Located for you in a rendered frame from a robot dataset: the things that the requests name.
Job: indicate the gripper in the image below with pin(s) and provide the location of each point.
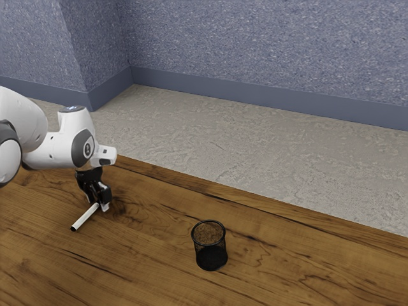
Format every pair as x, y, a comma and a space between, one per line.
89, 178

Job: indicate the white pen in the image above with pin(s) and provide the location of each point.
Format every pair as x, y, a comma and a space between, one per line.
83, 219

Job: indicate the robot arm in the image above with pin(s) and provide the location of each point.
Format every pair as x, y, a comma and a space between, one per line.
60, 148

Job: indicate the black mesh pen holder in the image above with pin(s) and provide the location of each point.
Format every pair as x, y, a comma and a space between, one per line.
209, 245

